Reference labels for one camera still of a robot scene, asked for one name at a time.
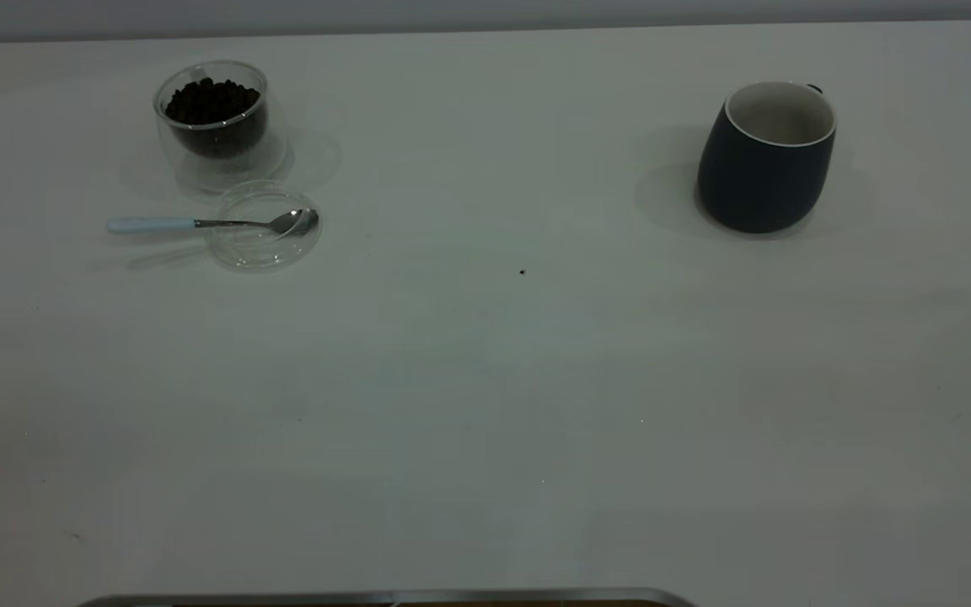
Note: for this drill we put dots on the clear glass dish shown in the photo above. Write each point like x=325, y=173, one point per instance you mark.
x=258, y=249

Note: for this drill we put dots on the dark coffee beans pile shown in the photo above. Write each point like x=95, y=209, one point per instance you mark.
x=214, y=105

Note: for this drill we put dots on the dark grey ceramic mug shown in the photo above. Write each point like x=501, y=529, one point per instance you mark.
x=755, y=185

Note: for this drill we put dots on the double-walled glass cup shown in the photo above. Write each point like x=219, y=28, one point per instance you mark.
x=224, y=164

